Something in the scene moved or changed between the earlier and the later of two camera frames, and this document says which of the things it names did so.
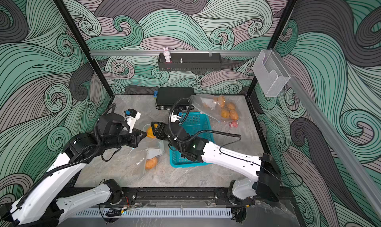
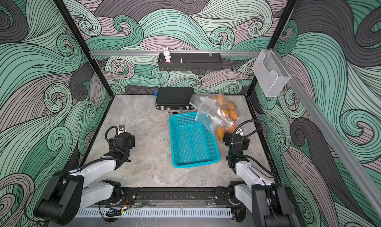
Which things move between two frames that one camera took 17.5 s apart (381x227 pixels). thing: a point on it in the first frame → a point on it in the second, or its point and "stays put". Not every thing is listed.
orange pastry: x=150 y=133 → x=221 y=133
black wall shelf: x=191 y=62 stays put
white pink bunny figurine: x=167 y=53 stays put
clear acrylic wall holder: x=271 y=76 stays put
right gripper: x=165 y=129 → x=227 y=138
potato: x=234 y=115 stays put
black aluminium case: x=165 y=97 stays put
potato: x=221 y=101 stays put
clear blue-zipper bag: x=145 y=155 → x=217 y=111
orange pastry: x=151 y=163 → x=230 y=129
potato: x=230 y=106 stays put
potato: x=225 y=114 stays put
